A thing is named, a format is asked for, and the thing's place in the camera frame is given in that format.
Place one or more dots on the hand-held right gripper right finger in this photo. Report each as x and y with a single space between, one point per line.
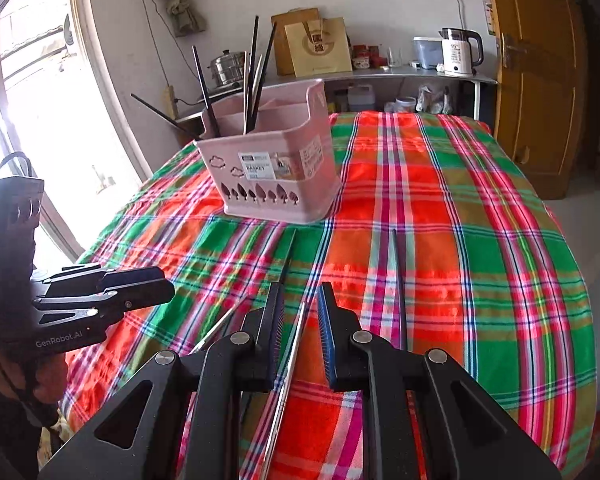
326 340

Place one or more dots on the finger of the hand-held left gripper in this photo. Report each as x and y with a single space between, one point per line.
80 310
145 282

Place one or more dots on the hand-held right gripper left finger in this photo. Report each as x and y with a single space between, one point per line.
276 340

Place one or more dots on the pink plastic utensil basket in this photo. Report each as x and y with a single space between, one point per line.
290 180

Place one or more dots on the person's left hand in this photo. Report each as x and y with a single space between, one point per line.
50 375

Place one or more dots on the plaid tablecloth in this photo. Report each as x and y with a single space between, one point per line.
430 210

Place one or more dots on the power strip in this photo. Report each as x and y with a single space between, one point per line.
170 102

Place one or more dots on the steel steamer pot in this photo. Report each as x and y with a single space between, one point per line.
227 67

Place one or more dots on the white plastic jug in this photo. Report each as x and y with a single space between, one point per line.
361 97

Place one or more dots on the white round container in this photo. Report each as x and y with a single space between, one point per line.
400 105

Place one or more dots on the clear plastic bag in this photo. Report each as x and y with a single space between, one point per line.
432 100

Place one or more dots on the metal kitchen counter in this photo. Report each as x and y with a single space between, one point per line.
380 74

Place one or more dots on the red food jar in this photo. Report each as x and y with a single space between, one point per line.
361 57
376 55

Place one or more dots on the tan paper bag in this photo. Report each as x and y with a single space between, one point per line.
320 50

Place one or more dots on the clear glass cup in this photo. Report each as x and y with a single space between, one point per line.
395 57

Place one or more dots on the clear water pitcher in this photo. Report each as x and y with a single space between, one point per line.
427 52

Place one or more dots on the white electric kettle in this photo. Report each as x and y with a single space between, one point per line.
455 55

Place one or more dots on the wooden door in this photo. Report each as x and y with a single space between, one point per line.
540 85

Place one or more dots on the white window frame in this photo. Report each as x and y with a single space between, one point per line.
105 85

